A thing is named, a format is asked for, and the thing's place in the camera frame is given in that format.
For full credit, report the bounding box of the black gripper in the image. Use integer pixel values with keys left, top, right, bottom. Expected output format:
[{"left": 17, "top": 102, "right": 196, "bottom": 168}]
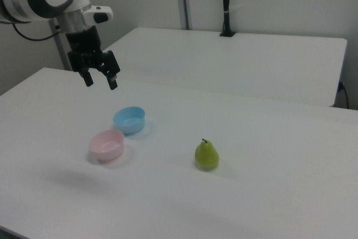
[{"left": 65, "top": 25, "right": 122, "bottom": 91}]

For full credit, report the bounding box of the green pear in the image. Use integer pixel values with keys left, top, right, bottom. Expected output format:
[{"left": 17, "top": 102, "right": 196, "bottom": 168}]
[{"left": 194, "top": 138, "right": 220, "bottom": 171}]

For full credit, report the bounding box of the blue plastic bowl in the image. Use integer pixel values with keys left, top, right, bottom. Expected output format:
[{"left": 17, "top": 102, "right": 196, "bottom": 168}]
[{"left": 112, "top": 106, "right": 146, "bottom": 135}]

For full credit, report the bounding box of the pink plastic bowl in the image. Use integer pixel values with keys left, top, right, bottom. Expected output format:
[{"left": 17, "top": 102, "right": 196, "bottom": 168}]
[{"left": 88, "top": 129, "right": 125, "bottom": 162}]

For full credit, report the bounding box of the white background table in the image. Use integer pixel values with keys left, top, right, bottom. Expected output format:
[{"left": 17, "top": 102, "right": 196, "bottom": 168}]
[{"left": 96, "top": 27, "right": 348, "bottom": 108}]

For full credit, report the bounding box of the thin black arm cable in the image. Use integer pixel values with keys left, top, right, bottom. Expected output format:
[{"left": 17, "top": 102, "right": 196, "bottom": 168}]
[{"left": 11, "top": 22, "right": 61, "bottom": 41}]

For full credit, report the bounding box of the black camera pole with base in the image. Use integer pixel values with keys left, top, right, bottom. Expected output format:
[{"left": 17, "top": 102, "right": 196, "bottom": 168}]
[{"left": 219, "top": 0, "right": 237, "bottom": 38}]

